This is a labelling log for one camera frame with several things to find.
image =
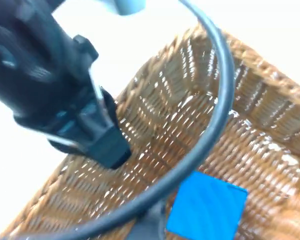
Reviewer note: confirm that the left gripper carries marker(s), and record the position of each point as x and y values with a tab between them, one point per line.
40	62

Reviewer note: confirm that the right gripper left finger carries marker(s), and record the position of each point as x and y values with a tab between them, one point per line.
105	142

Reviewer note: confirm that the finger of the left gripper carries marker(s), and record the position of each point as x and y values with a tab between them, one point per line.
62	143

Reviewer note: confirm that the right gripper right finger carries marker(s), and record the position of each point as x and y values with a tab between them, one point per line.
152	225

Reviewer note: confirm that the blue cube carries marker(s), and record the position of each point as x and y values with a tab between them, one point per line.
207	205

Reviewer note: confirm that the brown wicker basket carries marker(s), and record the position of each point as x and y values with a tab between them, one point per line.
252	150

